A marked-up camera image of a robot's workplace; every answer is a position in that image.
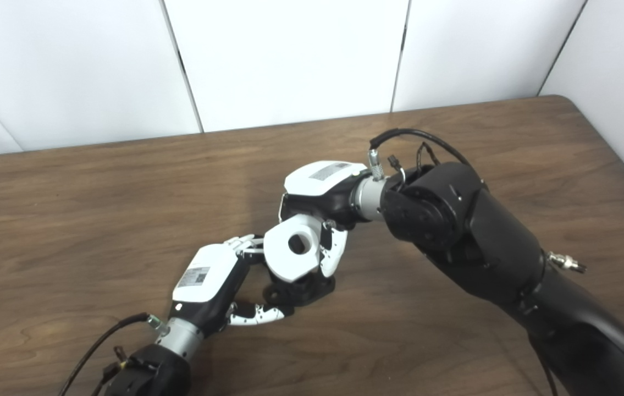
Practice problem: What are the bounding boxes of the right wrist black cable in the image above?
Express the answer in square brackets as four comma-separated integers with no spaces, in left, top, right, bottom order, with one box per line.
[368,128,560,396]

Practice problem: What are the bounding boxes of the thin wire with yellow tag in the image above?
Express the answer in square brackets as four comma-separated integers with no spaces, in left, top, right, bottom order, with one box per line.
[92,345,142,396]

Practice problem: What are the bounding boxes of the round white plastic piece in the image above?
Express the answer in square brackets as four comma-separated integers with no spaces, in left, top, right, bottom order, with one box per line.
[263,214,323,283]

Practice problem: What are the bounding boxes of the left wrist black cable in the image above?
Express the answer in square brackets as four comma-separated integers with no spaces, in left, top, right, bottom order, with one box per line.
[58,312,169,396]

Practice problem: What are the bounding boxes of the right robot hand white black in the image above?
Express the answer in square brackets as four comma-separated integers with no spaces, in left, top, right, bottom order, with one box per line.
[279,160,370,278]

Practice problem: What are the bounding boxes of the black plastic holder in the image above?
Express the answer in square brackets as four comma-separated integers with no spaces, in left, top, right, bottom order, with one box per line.
[262,272,336,307]

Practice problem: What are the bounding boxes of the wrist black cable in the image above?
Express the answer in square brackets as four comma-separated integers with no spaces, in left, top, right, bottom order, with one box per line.
[58,312,169,396]
[368,128,560,396]

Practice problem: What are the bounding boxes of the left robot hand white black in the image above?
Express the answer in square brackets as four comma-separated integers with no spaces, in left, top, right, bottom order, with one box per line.
[170,234,295,337]

